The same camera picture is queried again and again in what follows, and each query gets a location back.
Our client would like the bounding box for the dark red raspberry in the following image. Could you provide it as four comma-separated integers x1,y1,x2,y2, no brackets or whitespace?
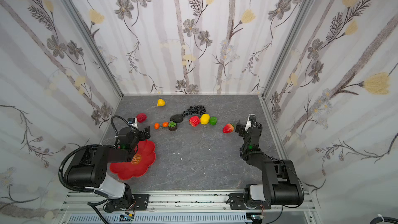
136,113,147,123

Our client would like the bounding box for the red flower-shaped bowl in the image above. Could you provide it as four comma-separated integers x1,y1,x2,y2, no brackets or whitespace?
110,140,157,180

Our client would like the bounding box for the dark avocado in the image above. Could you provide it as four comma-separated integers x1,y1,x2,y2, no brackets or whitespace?
170,114,184,123

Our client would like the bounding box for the red apple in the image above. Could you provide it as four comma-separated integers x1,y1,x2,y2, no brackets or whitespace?
189,116,201,127

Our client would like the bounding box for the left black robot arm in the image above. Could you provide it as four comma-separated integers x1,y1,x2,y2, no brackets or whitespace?
58,126,150,213

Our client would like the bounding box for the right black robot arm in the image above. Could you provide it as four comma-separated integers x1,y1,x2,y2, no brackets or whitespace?
235,120,304,209

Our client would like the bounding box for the red strawberry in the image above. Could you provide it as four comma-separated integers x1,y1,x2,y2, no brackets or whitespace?
222,123,235,133

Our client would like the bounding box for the dark mangosteen green top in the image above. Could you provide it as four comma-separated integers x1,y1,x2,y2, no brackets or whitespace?
168,121,178,131

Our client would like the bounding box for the green pepper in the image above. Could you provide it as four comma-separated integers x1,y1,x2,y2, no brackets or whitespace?
209,116,218,125

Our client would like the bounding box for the small yellow pear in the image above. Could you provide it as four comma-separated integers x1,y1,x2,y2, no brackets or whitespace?
157,99,165,106

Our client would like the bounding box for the yellow lemon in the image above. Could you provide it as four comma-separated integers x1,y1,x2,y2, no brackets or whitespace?
200,114,210,125

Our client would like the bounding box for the black grape bunch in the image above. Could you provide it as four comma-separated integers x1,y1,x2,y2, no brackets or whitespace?
182,105,206,117

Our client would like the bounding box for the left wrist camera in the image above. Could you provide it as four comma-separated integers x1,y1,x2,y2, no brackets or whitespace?
127,118,138,129

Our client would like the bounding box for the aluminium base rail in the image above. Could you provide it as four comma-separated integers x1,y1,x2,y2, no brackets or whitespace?
55,190,322,224

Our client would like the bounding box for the white vented cable duct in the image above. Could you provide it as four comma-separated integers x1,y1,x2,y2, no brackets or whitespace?
66,213,253,224

